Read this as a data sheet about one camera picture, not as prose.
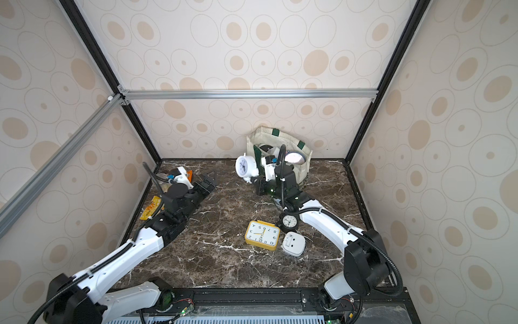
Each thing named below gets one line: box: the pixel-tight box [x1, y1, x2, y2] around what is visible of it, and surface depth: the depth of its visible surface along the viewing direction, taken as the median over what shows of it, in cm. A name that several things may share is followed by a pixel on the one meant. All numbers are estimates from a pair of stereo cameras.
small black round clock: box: [276, 211, 300, 234], surface depth 92 cm
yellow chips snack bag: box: [139, 195, 162, 221], surface depth 99 cm
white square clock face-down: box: [281, 231, 307, 258], surface depth 86 cm
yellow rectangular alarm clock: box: [244, 220, 280, 252], surface depth 89 cm
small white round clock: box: [235, 152, 259, 184], surface depth 79 cm
